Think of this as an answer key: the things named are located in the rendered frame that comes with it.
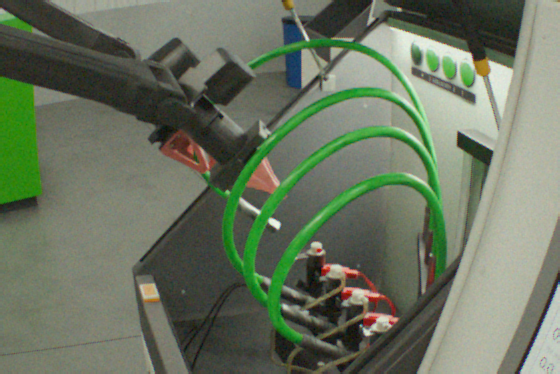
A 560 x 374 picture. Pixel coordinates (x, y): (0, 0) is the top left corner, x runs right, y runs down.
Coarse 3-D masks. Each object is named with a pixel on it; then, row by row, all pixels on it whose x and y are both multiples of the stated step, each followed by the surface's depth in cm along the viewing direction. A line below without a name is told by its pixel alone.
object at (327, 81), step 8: (288, 0) 121; (288, 8) 122; (296, 16) 124; (296, 24) 124; (304, 32) 125; (304, 40) 126; (312, 48) 126; (320, 64) 128; (320, 72) 129; (320, 80) 129; (328, 80) 129; (328, 88) 130
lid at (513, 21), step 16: (384, 0) 131; (400, 0) 121; (416, 0) 111; (432, 0) 103; (448, 0) 96; (480, 0) 83; (496, 0) 78; (512, 0) 73; (432, 16) 120; (448, 16) 109; (480, 16) 93; (496, 16) 87; (512, 16) 81; (496, 32) 97; (512, 32) 90
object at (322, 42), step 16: (288, 48) 101; (304, 48) 101; (352, 48) 100; (368, 48) 100; (256, 64) 102; (384, 64) 101; (400, 80) 102; (416, 96) 102; (208, 176) 109; (224, 192) 110
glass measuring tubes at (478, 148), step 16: (464, 144) 103; (480, 144) 98; (464, 160) 105; (480, 160) 99; (464, 176) 106; (480, 176) 102; (464, 192) 107; (480, 192) 103; (464, 208) 107; (464, 224) 108; (464, 240) 110
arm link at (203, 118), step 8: (208, 96) 92; (200, 104) 93; (208, 104) 94; (216, 104) 93; (200, 112) 92; (208, 112) 93; (216, 112) 94; (192, 120) 92; (200, 120) 93; (208, 120) 93; (184, 128) 94; (192, 128) 93; (200, 128) 93; (208, 128) 94; (192, 136) 94
